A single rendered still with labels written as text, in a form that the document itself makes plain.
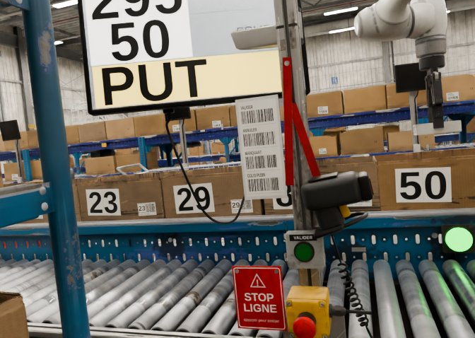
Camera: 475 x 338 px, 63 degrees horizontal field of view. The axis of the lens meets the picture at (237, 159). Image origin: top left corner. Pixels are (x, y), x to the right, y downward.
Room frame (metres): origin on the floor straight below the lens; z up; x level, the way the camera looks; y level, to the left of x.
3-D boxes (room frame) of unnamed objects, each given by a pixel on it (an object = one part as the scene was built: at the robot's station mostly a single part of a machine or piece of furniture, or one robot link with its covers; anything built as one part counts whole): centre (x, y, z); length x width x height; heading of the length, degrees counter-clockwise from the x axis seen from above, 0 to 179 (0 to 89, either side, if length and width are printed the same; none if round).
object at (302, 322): (0.64, -0.09, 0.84); 0.04 x 0.04 x 0.04; 72
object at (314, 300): (0.67, -0.14, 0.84); 0.15 x 0.09 x 0.07; 72
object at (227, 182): (1.57, 0.07, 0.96); 0.39 x 0.29 x 0.17; 72
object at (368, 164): (1.44, -0.31, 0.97); 0.39 x 0.29 x 0.17; 72
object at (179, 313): (1.11, 0.15, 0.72); 0.52 x 0.05 x 0.05; 162
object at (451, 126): (1.26, -0.66, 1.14); 0.13 x 0.07 x 0.04; 72
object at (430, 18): (1.26, -0.65, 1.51); 0.13 x 0.11 x 0.16; 93
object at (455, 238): (1.11, -0.63, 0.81); 0.07 x 0.01 x 0.07; 72
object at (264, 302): (0.74, -0.04, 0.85); 0.16 x 0.01 x 0.13; 72
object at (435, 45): (1.26, -0.66, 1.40); 0.09 x 0.09 x 0.06
